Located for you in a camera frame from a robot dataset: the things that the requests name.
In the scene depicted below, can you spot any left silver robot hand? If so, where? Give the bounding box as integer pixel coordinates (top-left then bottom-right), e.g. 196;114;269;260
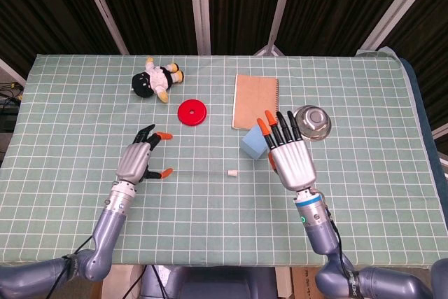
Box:
115;124;174;185

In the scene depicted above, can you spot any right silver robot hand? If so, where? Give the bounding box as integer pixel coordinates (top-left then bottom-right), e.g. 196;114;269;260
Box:
257;109;318;190

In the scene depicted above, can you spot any clear thin rod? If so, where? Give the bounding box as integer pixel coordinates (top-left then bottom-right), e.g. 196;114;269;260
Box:
164;169;230;176

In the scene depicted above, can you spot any light blue foam cube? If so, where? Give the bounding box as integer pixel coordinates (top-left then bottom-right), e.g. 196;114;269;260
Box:
239;125;270;161

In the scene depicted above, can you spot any upturned stainless steel bowl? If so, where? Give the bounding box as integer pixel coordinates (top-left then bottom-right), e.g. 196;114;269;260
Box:
292;104;332;142

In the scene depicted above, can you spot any red plastic disc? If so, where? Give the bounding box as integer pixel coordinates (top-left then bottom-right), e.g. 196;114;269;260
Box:
177;99;209;127

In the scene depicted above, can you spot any brown spiral notebook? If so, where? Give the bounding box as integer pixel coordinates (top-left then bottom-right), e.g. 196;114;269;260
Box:
231;74;280;131

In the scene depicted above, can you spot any black and white plush toy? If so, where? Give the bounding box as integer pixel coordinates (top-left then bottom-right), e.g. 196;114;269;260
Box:
131;56;186;104

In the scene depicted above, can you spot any green checked tablecloth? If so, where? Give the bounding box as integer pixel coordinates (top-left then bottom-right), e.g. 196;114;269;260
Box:
0;54;445;267

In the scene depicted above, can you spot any cardboard box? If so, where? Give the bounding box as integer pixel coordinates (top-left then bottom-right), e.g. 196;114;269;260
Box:
292;266;323;299

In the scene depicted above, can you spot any grey robot torso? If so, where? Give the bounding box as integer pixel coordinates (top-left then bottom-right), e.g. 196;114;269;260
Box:
139;264;277;299

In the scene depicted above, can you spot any dark pleated curtain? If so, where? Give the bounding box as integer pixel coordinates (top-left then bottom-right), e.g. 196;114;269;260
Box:
0;0;448;132

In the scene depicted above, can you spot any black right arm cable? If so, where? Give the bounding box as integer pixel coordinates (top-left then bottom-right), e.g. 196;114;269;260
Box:
321;202;355;299

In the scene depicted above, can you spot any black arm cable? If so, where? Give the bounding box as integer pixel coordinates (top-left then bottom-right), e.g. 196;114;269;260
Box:
321;202;355;299
48;235;96;299

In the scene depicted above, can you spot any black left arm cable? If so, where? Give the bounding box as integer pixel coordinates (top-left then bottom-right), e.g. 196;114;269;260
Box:
48;235;96;299

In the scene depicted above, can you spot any white frame post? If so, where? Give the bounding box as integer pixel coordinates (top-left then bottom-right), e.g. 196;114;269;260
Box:
75;0;130;56
188;0;213;56
253;0;299;57
356;0;431;57

